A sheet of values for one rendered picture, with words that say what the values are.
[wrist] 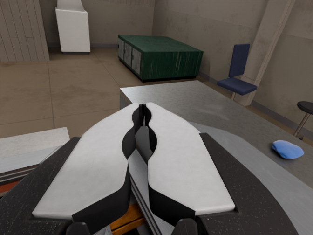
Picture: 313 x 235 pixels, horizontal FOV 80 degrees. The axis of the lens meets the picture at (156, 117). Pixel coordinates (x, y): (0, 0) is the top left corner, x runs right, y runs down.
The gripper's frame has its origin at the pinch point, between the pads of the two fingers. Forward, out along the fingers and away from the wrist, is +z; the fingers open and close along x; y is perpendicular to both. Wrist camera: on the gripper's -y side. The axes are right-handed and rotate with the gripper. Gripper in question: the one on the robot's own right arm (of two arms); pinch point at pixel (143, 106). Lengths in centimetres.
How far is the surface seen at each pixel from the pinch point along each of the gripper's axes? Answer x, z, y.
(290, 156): 52, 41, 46
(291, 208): 38, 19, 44
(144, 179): -5, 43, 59
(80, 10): -178, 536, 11
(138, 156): -8, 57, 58
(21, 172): -56, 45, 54
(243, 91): 133, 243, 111
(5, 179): -61, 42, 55
